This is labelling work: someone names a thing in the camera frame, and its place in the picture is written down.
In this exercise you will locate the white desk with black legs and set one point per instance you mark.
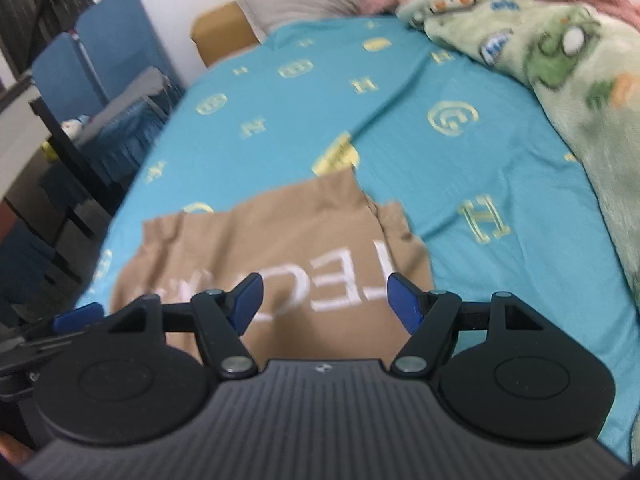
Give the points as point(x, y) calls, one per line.
point(20, 160)

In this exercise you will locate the dark grilled window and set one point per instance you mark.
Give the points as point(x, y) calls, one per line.
point(40, 0)

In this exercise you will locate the teal printed bed sheet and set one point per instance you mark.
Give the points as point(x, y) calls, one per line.
point(450, 170)

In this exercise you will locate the green cartoon printed blanket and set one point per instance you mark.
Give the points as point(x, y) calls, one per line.
point(575, 90)

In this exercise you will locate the tan printed t-shirt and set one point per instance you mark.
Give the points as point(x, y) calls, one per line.
point(300, 240)

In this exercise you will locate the white blue plush toy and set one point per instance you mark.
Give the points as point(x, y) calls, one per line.
point(75, 126)

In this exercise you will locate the blue covered chair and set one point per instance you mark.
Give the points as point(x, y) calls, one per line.
point(60, 70)
point(120, 25)

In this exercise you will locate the yellow green toy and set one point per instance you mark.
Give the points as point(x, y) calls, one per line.
point(50, 150)

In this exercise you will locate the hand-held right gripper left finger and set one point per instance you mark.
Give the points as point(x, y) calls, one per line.
point(247, 300)

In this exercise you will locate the tan bed headboard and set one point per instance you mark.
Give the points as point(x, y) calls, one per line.
point(220, 30)

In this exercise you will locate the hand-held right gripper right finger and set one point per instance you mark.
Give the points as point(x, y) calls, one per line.
point(402, 305)

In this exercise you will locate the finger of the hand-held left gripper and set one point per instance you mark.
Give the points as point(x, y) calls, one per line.
point(75, 317)

